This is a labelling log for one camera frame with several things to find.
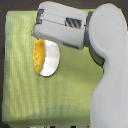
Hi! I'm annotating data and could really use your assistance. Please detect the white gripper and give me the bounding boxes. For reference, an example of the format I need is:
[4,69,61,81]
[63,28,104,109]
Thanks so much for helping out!
[31,1,87,50]

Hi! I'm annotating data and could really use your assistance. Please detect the golden bread roll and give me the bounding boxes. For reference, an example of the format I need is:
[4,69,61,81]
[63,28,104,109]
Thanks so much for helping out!
[33,39,45,73]

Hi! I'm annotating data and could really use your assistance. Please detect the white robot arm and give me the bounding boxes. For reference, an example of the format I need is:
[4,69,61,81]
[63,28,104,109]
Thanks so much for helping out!
[32,1,128,128]

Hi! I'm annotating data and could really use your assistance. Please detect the white round plate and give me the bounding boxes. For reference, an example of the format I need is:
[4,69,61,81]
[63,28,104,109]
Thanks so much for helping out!
[35,40,60,77]

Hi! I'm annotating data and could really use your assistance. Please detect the green table cloth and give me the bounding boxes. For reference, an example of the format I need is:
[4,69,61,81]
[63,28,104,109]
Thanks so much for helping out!
[2,11,103,127]

